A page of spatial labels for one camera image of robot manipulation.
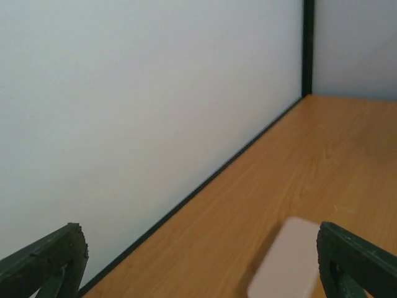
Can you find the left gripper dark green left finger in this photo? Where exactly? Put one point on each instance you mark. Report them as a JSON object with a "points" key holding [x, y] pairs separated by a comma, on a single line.
{"points": [[52, 266]]}

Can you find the pink glasses case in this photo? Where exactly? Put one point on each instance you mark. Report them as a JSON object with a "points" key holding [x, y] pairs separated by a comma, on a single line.
{"points": [[290, 267]]}

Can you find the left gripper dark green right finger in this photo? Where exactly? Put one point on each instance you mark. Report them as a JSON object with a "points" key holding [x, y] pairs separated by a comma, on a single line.
{"points": [[350, 266]]}

